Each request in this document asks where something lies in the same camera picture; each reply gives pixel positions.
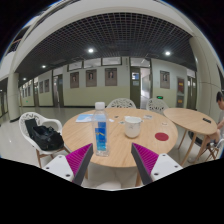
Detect round wooden side table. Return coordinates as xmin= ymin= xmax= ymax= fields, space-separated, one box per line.
xmin=163 ymin=107 xmax=218 ymax=164

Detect framed wall pictures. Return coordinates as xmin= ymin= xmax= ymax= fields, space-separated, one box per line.
xmin=20 ymin=67 xmax=185 ymax=98

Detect dark green open door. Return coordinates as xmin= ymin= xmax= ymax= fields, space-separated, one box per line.
xmin=129 ymin=66 xmax=142 ymax=108

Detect light blue booklet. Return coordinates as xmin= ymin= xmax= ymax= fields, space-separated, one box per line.
xmin=75 ymin=113 xmax=95 ymax=124

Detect white ceramic mug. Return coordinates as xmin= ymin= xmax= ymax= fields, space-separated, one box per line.
xmin=123 ymin=115 xmax=144 ymax=139

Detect white plastic chair wooden legs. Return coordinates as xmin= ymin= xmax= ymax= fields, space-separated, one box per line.
xmin=18 ymin=111 xmax=71 ymax=169

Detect clear water bottle blue label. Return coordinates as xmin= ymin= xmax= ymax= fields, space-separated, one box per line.
xmin=91 ymin=101 xmax=111 ymax=158

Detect black bag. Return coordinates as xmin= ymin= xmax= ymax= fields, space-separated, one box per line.
xmin=24 ymin=118 xmax=65 ymax=152

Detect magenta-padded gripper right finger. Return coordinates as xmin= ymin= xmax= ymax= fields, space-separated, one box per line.
xmin=130 ymin=142 xmax=184 ymax=186

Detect white perforated back chair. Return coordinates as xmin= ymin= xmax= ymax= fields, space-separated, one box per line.
xmin=145 ymin=97 xmax=170 ymax=114
xmin=106 ymin=97 xmax=137 ymax=110

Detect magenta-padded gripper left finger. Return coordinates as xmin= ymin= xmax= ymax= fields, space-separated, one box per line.
xmin=42 ymin=143 xmax=94 ymax=186

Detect person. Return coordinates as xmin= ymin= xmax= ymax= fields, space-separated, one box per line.
xmin=199 ymin=90 xmax=224 ymax=148

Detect round ceiling lights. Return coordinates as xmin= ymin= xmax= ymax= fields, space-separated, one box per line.
xmin=40 ymin=47 xmax=173 ymax=70

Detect flat round red coaster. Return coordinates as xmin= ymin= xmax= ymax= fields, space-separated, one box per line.
xmin=154 ymin=132 xmax=170 ymax=142

